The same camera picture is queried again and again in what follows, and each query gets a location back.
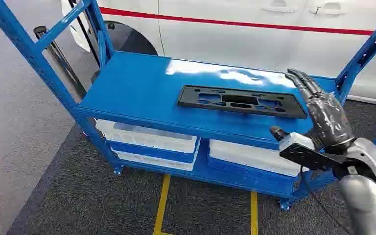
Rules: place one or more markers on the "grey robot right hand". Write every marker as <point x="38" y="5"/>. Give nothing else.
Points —
<point x="329" y="120"/>

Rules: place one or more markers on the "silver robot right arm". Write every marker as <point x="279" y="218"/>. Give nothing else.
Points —
<point x="366" y="198"/>

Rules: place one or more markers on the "white plastic tray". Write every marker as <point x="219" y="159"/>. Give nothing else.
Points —
<point x="149" y="136"/>
<point x="249" y="157"/>
<point x="155" y="161"/>

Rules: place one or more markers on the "white car with red stripe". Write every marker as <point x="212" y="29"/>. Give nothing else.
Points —
<point x="240" y="45"/>

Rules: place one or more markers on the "yellow floor tape strip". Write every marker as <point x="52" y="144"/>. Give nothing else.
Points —
<point x="162" y="207"/>
<point x="254" y="214"/>

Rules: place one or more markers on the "blue metal shelf rack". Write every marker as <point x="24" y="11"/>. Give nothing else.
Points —
<point x="136" y="94"/>

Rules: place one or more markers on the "black car tire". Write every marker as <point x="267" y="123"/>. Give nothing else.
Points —
<point x="128" y="39"/>

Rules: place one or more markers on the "dark grey floor mat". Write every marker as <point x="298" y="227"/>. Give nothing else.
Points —
<point x="94" y="201"/>

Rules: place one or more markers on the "thin black rod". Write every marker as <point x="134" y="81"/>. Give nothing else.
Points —
<point x="84" y="32"/>

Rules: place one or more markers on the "black stand pole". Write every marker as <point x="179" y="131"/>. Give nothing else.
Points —
<point x="61" y="61"/>

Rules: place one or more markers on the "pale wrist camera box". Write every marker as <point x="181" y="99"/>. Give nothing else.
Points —
<point x="296" y="141"/>

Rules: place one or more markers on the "black license plate frame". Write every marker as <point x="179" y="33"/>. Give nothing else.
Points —
<point x="240" y="100"/>

